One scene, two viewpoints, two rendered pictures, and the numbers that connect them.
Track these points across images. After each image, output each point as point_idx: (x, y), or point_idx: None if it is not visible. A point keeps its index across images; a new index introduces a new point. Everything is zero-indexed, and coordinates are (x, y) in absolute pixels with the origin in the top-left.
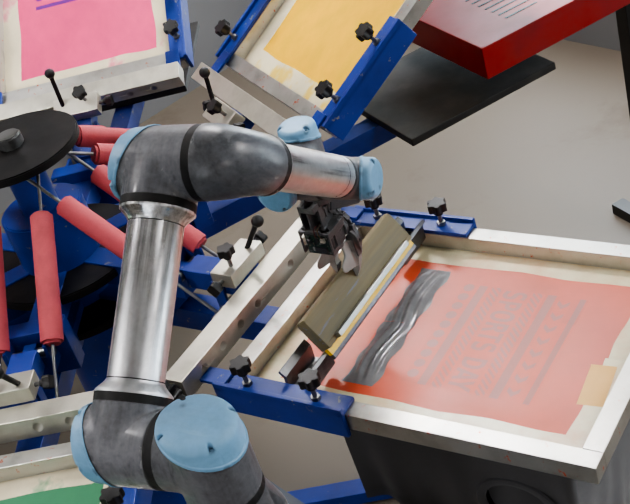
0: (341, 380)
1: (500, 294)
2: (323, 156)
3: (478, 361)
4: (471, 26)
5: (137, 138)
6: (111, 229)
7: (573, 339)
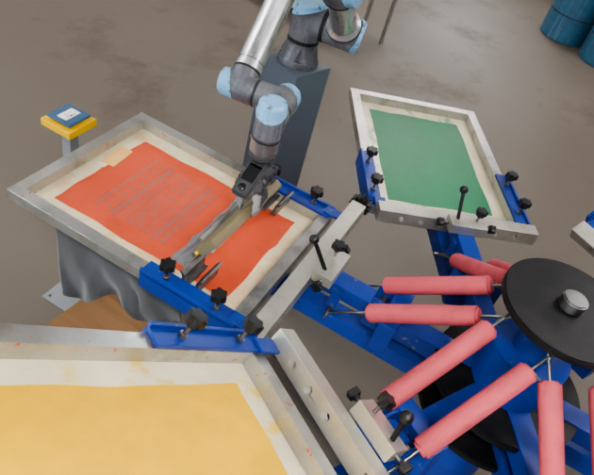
0: None
1: (143, 227)
2: (253, 25)
3: (173, 189)
4: None
5: None
6: (439, 278)
7: (114, 183)
